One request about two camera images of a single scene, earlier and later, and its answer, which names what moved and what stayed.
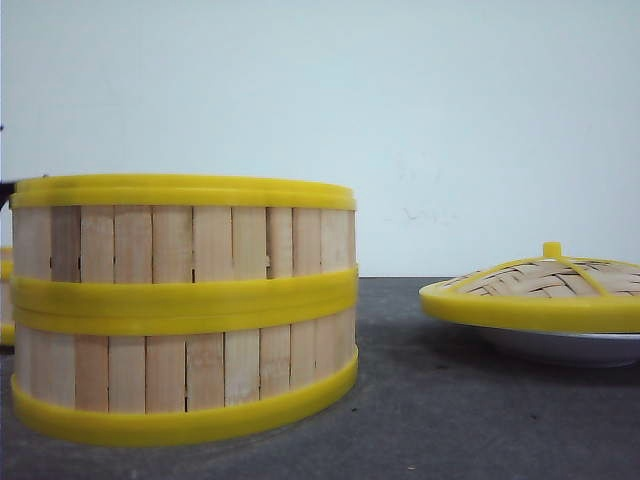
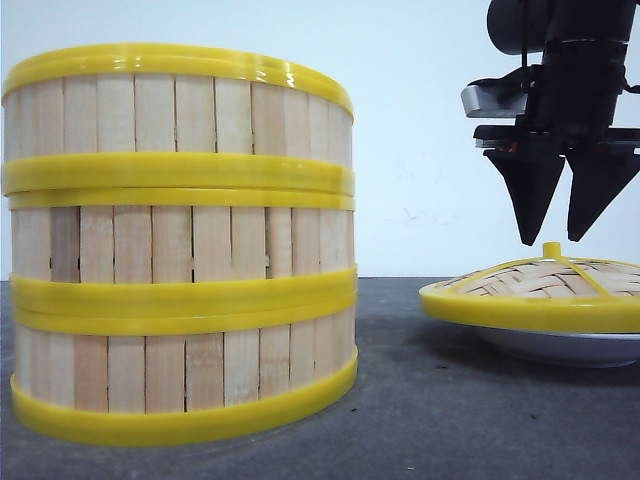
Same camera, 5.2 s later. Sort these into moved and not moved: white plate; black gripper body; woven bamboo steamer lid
Moved: black gripper body
Not moved: woven bamboo steamer lid; white plate
